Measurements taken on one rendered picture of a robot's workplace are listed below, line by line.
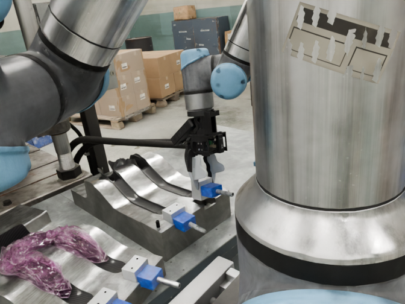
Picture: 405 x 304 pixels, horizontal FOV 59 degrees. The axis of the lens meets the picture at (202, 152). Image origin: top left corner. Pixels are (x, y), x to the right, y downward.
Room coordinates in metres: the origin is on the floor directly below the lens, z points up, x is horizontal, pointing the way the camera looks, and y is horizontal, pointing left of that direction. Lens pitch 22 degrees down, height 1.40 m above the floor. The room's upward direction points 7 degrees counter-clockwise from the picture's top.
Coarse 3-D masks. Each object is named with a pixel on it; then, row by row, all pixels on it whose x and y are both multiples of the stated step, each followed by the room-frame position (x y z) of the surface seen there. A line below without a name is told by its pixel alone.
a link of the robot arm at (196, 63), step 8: (200, 48) 0.91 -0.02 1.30; (184, 56) 0.91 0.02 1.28; (192, 56) 0.90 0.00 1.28; (200, 56) 0.90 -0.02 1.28; (208, 56) 0.91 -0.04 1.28; (184, 64) 0.91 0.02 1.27; (192, 64) 0.90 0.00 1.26; (200, 64) 0.90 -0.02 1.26; (208, 64) 0.89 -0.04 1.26; (184, 72) 0.91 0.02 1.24; (192, 72) 0.89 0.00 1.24; (200, 72) 0.89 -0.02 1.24; (208, 72) 0.88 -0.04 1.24; (184, 80) 0.91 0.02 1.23; (192, 80) 0.89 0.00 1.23; (200, 80) 0.89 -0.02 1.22; (208, 80) 0.89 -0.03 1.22; (184, 88) 0.91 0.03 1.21; (192, 88) 0.89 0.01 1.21; (200, 88) 0.88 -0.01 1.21; (208, 88) 0.89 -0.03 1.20
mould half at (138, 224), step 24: (120, 168) 1.06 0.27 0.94; (168, 168) 1.09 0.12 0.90; (72, 192) 1.10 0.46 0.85; (96, 192) 0.96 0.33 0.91; (120, 192) 0.96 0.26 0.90; (144, 192) 0.97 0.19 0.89; (168, 192) 0.96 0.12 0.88; (96, 216) 0.99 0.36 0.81; (120, 216) 0.88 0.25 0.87; (144, 216) 0.84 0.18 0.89; (216, 216) 0.88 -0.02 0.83; (144, 240) 0.81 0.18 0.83; (168, 240) 0.76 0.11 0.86; (192, 240) 0.81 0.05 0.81
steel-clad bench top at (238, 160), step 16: (224, 128) 1.73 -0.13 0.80; (224, 144) 1.51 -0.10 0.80; (240, 144) 1.49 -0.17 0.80; (176, 160) 1.39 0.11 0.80; (224, 160) 1.33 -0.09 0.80; (240, 160) 1.31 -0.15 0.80; (224, 176) 1.19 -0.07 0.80; (240, 176) 1.18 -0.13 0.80; (64, 192) 1.21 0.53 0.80; (48, 208) 1.10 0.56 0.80; (64, 208) 1.09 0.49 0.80; (80, 208) 1.07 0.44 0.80; (64, 224) 0.98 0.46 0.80; (96, 224) 0.96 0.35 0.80; (224, 224) 0.88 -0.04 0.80; (128, 240) 0.86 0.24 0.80; (208, 240) 0.81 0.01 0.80; (224, 240) 0.81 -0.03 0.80; (176, 256) 0.76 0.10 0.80; (192, 256) 0.75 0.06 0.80; (208, 256) 0.75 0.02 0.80; (176, 272) 0.70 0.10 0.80; (160, 288) 0.65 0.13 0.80
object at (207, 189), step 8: (192, 184) 0.88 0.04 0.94; (200, 184) 0.86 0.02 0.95; (208, 184) 0.87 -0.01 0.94; (216, 184) 0.86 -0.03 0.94; (192, 192) 0.88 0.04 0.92; (200, 192) 0.86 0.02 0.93; (208, 192) 0.84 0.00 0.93; (216, 192) 0.84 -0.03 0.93; (224, 192) 0.82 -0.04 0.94; (232, 192) 0.80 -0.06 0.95; (200, 200) 0.85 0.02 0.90
